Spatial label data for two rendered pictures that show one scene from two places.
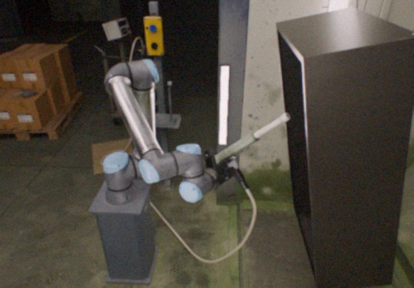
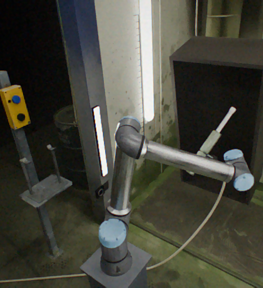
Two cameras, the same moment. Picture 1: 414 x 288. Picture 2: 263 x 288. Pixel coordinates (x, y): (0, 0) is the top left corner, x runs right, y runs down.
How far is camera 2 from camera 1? 153 cm
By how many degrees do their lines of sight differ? 47
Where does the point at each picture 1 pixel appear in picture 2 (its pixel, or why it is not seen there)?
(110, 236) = not seen: outside the picture
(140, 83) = not seen: hidden behind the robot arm
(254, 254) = (173, 232)
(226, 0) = (85, 52)
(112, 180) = (123, 248)
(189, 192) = not seen: hidden behind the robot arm
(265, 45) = (114, 80)
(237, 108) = (107, 138)
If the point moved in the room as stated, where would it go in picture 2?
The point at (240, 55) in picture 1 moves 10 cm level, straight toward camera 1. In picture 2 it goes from (102, 94) to (111, 96)
